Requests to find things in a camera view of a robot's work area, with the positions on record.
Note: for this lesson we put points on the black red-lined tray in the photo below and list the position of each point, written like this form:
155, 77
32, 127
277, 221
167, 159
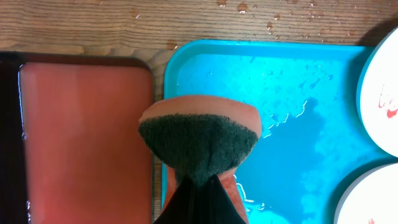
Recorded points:
70, 147

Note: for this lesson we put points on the light blue plate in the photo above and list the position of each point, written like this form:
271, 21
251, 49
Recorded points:
377, 94

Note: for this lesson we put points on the green and orange sponge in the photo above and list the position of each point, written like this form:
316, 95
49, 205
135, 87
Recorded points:
198, 136

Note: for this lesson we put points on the white plate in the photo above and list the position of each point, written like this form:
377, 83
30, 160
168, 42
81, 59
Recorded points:
370, 199

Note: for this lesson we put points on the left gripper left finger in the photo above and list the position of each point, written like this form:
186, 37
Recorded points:
180, 209

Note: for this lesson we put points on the teal plastic tray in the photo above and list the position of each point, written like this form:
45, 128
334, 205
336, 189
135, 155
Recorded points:
312, 145

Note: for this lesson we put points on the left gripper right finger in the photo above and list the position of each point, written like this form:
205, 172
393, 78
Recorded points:
215, 206

